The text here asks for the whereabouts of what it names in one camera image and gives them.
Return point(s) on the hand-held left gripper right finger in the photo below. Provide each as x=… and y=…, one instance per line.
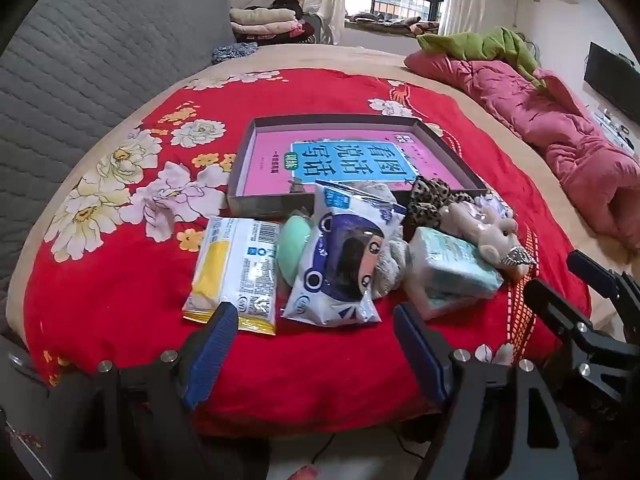
x=420, y=355

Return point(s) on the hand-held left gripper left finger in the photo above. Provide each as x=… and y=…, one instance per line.
x=215, y=355

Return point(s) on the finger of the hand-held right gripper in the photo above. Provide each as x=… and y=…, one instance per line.
x=600, y=275
x=565, y=320

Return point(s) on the silver rhinestone bow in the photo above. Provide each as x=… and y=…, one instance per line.
x=517, y=259

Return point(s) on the teal tissue pack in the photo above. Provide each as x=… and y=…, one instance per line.
x=445, y=275

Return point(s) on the yellow wipes packet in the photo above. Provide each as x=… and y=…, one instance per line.
x=235, y=270

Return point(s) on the grey sock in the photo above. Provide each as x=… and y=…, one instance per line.
x=390, y=265

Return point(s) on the pink ribbon plush bunny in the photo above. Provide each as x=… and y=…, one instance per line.
x=492, y=237

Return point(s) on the white blue cartoon packet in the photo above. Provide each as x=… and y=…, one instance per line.
x=340, y=260

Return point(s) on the green egg sponge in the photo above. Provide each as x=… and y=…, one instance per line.
x=292, y=247

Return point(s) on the leopard print scrunchie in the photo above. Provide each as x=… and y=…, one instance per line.
x=425, y=205

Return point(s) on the shallow cardboard box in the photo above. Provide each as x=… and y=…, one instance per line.
x=260, y=207

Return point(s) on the white television cabinet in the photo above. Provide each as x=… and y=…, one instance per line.
x=617, y=130

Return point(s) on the pink quilt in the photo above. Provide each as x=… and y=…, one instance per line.
x=550, y=120

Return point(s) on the black television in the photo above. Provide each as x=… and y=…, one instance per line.
x=610, y=80

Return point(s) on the pink book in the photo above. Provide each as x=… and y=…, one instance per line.
x=270, y=160

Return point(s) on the green garment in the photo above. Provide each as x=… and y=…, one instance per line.
x=465, y=45

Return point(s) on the blue patterned cloth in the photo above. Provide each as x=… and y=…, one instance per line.
x=232, y=52

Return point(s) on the grey quilted headboard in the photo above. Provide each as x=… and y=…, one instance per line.
x=100, y=60

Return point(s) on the windowsill cushions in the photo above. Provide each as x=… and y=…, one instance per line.
x=390, y=22

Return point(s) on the stack of folded clothes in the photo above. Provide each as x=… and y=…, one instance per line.
x=265, y=25

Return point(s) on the grey chair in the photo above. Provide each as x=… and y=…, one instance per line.
x=315, y=30

